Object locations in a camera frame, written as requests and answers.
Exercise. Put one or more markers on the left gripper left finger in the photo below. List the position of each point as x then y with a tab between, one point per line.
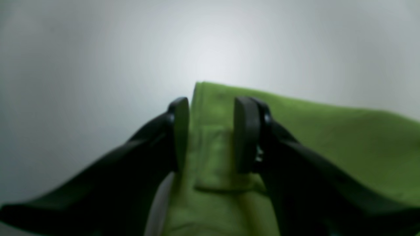
114	195

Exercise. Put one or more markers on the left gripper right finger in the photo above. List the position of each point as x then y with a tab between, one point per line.
310	195

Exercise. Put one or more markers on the green T-shirt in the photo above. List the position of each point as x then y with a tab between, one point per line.
379	149

